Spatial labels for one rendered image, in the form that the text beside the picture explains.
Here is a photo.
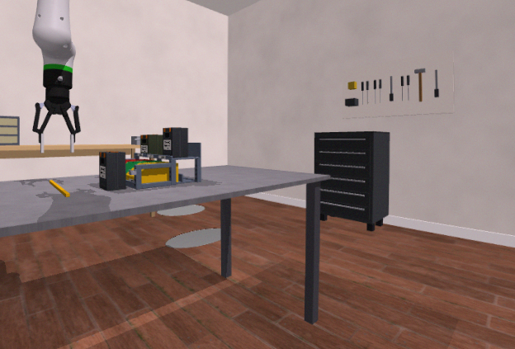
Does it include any yellow long thin bar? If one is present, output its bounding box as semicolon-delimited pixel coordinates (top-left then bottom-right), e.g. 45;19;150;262
50;180;70;197

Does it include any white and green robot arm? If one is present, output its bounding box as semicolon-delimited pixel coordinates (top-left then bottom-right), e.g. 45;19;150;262
32;0;76;90

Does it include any grey bin rack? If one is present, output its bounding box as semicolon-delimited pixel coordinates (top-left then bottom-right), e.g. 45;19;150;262
125;143;201;190

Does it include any yellow open bin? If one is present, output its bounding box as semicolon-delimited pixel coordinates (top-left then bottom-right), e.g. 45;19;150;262
126;163;178;183

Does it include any green bin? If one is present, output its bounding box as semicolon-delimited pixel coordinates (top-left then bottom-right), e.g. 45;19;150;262
125;160;163;173

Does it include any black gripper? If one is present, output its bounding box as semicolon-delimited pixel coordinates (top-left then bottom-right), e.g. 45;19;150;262
32;87;81;153

